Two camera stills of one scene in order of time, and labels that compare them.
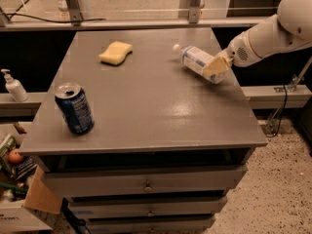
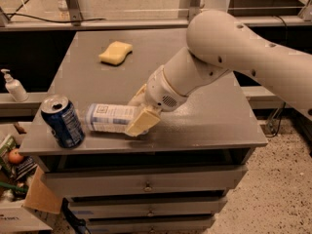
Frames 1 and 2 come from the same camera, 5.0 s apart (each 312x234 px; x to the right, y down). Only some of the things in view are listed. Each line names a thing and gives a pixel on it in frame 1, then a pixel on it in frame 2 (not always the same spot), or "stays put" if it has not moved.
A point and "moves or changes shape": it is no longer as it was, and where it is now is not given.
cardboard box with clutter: x=23 y=183 stays put
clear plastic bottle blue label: x=195 y=59 moves or changes shape
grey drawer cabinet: x=168 y=146 stays put
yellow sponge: x=115 y=53 stays put
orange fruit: x=16 y=157 stays put
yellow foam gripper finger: x=224 y=54 -> x=137 y=99
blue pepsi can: x=74 y=108 -> x=63 y=121
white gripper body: x=239 y=53 -> x=161 y=92
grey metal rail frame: x=76 y=22 stays put
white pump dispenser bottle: x=15 y=88 stays put
